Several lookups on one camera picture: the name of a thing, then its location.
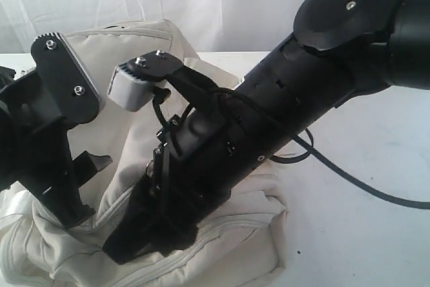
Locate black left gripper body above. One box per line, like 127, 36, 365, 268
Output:
1, 72, 95, 229

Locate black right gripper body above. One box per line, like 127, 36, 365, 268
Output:
103, 66, 234, 264

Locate cream fabric duffel bag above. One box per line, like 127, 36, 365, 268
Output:
1, 20, 286, 286

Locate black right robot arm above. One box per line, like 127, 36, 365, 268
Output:
103, 0, 429, 264

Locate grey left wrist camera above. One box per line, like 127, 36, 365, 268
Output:
30, 32, 102, 124

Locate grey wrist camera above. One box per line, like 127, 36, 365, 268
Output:
30, 32, 102, 124
107, 50, 184, 112

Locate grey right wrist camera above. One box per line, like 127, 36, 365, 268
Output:
107, 50, 184, 112

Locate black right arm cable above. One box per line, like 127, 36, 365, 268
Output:
268, 0, 430, 210

